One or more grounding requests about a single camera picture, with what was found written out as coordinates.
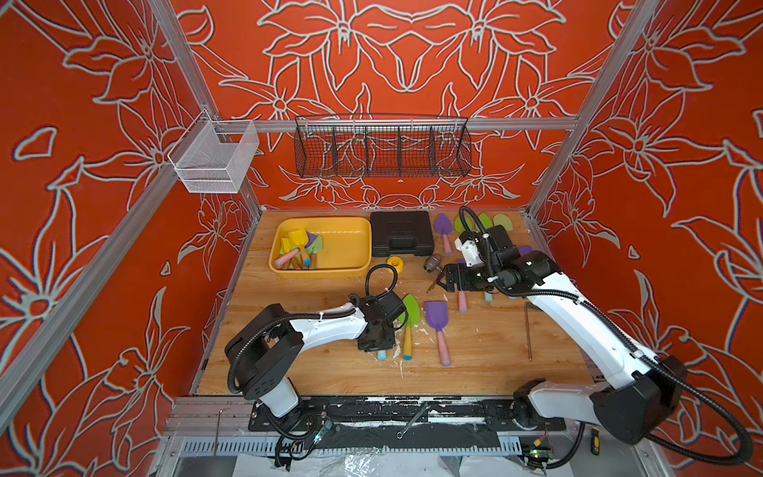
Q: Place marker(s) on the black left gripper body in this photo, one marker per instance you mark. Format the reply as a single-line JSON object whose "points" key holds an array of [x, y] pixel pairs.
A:
{"points": [[384, 342]]}

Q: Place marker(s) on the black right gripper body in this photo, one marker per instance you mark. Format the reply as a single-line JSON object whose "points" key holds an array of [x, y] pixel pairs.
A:
{"points": [[473, 277]]}

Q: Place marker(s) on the pink handled tool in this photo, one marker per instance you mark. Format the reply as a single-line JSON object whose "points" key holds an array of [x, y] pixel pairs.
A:
{"points": [[462, 302]]}

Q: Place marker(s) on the small green shovel wooden handle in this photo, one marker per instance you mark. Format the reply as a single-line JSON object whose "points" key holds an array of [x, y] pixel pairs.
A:
{"points": [[413, 317]]}

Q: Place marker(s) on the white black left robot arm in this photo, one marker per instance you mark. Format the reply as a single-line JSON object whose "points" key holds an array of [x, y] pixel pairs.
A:
{"points": [[261, 355]]}

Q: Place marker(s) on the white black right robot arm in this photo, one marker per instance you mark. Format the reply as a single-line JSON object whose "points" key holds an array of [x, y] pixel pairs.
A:
{"points": [[641, 389]]}

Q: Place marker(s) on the yellow storage box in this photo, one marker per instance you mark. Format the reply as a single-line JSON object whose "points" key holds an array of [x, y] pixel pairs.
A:
{"points": [[347, 245]]}

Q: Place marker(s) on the light green shovel blade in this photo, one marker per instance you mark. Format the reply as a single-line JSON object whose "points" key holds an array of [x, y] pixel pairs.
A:
{"points": [[316, 246]]}

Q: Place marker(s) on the yellow tape roll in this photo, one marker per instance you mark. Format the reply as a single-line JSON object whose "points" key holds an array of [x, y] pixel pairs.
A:
{"points": [[397, 263]]}

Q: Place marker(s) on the black plastic tool case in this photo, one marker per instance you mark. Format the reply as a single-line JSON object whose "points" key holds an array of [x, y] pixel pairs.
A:
{"points": [[401, 233]]}

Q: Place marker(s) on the hex key on table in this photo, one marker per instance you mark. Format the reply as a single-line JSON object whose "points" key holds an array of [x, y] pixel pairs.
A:
{"points": [[528, 332]]}

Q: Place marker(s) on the yellow black screwdriver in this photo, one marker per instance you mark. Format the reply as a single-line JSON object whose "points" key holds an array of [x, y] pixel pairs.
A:
{"points": [[595, 441]]}

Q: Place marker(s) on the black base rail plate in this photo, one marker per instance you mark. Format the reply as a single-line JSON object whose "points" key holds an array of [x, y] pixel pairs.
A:
{"points": [[388, 411]]}

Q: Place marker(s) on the wrench on base rail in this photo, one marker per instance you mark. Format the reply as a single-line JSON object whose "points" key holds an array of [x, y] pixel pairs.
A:
{"points": [[421, 412]]}

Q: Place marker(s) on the pink handle in box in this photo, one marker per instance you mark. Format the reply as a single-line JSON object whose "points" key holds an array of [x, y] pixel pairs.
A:
{"points": [[288, 260]]}

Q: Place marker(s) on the yellow shovel yellow handle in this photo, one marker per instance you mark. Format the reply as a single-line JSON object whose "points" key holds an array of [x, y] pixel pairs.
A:
{"points": [[299, 239]]}

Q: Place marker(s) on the grey cable duct strip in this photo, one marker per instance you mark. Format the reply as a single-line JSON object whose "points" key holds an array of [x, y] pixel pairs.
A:
{"points": [[264, 446]]}

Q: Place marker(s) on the black wire wall basket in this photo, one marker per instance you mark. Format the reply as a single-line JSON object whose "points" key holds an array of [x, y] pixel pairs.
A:
{"points": [[356, 146]]}

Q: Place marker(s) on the clear mesh wall basket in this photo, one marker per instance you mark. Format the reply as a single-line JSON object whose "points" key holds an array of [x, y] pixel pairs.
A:
{"points": [[213, 156]]}

